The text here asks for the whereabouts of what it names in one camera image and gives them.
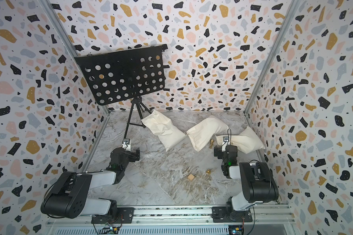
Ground small wooden cube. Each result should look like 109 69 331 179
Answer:
187 174 195 181

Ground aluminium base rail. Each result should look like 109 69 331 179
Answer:
45 204 299 235

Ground black perforated music stand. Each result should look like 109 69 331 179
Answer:
74 43 169 140

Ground circuit board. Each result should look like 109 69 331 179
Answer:
101 227 120 235
228 225 244 235

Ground cream soil bag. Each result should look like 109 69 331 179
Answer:
216 126 265 154
186 116 229 152
141 110 186 151

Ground left circuit board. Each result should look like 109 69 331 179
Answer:
101 227 120 235

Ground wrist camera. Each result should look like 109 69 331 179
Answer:
222 136 230 146
122 139 131 151

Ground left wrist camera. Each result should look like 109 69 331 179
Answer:
122 139 131 151

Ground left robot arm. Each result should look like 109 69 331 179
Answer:
41 147 140 221

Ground right circuit board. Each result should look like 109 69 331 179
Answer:
228 225 244 235

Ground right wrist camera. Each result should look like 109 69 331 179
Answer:
222 136 230 146

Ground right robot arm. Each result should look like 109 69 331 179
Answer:
212 145 279 223

